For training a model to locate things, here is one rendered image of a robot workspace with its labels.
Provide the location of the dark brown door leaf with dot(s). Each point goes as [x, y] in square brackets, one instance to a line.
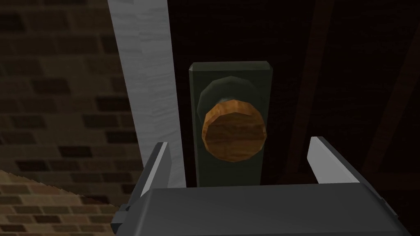
[341, 82]

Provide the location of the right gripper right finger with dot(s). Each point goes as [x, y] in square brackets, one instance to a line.
[331, 167]

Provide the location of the wooden round door knob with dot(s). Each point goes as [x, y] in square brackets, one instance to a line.
[233, 131]

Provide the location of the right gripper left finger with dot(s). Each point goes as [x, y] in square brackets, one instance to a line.
[157, 170]

